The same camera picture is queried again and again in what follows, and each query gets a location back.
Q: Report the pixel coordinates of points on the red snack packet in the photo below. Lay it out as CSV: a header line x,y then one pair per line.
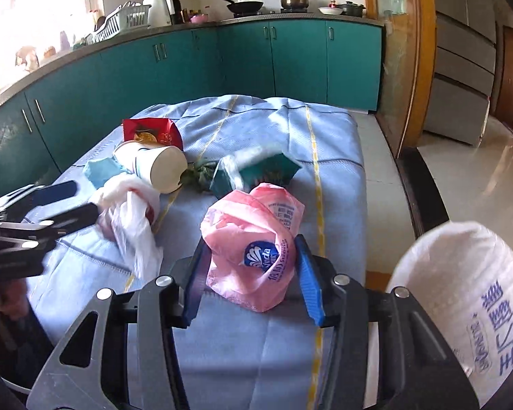
x,y
154,130

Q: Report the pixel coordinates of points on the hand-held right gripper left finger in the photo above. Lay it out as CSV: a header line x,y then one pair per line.
x,y
192,294

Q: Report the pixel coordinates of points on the white bowl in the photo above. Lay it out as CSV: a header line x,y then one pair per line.
x,y
330,10

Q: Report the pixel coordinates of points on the brown wooden door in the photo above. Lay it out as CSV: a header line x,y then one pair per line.
x,y
511,77

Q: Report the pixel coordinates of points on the dark green lidded pot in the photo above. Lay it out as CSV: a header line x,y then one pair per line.
x,y
351,10

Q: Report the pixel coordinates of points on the silver refrigerator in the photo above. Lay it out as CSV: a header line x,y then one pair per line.
x,y
457,94

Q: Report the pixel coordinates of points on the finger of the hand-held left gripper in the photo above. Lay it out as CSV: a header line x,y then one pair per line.
x,y
75,218
51,192

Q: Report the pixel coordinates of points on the light blue checked cloth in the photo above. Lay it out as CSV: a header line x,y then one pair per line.
x,y
248,350

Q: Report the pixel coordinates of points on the person's left hand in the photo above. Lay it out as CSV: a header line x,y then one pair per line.
x,y
13,301

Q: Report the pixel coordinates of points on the green leaf vegetable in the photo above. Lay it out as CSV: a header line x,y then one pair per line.
x,y
196,175

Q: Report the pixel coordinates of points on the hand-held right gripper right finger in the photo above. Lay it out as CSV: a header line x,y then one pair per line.
x,y
312,290

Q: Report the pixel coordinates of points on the kitchen window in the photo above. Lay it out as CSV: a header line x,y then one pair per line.
x,y
38,8

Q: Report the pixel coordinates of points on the teal printed plastic packet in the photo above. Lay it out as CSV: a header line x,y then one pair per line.
x,y
278,171

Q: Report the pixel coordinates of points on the white dish rack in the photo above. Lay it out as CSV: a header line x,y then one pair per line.
x,y
124,21

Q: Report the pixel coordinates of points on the white plastic bag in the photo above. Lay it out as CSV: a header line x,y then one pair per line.
x,y
132,226

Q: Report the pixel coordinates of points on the wood framed glass door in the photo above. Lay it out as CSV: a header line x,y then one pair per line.
x,y
393,51

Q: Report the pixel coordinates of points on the white printed bin liner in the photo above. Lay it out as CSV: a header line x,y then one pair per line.
x,y
453,273

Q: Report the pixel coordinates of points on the white paper cup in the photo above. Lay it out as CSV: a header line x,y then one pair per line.
x,y
162,166

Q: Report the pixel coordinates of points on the black wok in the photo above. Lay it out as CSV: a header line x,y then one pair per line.
x,y
246,7

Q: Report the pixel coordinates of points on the teal lower kitchen cabinets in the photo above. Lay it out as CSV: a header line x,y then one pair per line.
x,y
299,64

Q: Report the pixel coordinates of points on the pink plastic bag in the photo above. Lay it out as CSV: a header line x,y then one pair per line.
x,y
248,230

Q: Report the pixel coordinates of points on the small pink pot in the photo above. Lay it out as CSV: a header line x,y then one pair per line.
x,y
199,18

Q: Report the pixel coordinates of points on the white electric kettle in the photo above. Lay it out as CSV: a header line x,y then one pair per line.
x,y
156,10

